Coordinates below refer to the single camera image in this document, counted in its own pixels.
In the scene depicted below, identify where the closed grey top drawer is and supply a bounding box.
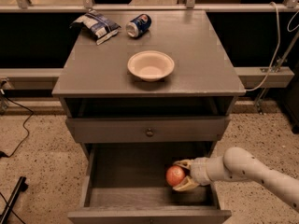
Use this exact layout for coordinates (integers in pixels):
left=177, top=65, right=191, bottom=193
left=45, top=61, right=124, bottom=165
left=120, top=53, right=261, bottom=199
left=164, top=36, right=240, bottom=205
left=65, top=116, right=230, bottom=144

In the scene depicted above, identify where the white hanging cable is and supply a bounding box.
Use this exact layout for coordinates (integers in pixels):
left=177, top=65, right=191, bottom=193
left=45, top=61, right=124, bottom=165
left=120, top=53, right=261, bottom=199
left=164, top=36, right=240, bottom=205
left=245, top=1, right=281, bottom=92

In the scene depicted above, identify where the metal railing frame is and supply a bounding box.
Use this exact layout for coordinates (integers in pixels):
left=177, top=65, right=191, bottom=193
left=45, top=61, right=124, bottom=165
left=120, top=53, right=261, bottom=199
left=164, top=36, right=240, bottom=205
left=0, top=0, right=299, bottom=91

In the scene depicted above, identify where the open grey middle drawer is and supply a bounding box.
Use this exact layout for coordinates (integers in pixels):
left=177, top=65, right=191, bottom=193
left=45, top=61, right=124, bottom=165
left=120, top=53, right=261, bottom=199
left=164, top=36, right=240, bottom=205
left=68, top=142, right=232, bottom=224

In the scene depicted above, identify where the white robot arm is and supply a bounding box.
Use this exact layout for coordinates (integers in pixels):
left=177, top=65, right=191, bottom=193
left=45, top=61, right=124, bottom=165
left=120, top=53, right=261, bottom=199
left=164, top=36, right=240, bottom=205
left=173, top=147, right=299, bottom=212

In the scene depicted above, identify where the red apple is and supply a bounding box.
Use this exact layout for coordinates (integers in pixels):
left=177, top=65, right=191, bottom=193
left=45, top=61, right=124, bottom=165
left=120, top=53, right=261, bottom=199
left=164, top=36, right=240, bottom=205
left=165, top=165, right=185, bottom=187

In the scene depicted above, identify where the grey wooden drawer cabinet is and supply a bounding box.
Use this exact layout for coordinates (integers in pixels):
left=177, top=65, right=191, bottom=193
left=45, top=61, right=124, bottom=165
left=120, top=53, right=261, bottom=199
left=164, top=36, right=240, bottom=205
left=53, top=10, right=245, bottom=224

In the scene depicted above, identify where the black floor cable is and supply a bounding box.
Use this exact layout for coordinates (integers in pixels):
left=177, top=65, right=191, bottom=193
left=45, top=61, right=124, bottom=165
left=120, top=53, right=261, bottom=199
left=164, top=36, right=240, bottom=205
left=0, top=89, right=35, bottom=159

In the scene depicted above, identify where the blue pepsi can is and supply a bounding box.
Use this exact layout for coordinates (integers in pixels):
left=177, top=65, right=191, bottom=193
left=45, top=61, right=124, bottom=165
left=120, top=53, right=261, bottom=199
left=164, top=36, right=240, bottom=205
left=126, top=14, right=151, bottom=38

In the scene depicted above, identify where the black floor bar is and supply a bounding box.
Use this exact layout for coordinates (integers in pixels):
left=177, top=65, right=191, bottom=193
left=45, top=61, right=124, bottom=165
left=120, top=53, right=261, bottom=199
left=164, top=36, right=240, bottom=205
left=0, top=176, right=28, bottom=224

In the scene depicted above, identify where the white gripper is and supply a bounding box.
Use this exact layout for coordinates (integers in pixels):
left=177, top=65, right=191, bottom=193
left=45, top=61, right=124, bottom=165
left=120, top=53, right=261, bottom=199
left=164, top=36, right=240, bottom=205
left=173, top=158, right=211, bottom=192

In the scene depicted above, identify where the blue white chip bag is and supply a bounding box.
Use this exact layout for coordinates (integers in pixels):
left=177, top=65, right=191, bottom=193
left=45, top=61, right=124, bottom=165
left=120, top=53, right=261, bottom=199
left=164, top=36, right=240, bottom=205
left=70, top=10, right=121, bottom=45

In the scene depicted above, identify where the white paper bowl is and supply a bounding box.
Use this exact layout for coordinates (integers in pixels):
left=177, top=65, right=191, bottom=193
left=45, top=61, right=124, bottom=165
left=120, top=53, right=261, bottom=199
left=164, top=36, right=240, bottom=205
left=127, top=50, right=175, bottom=82

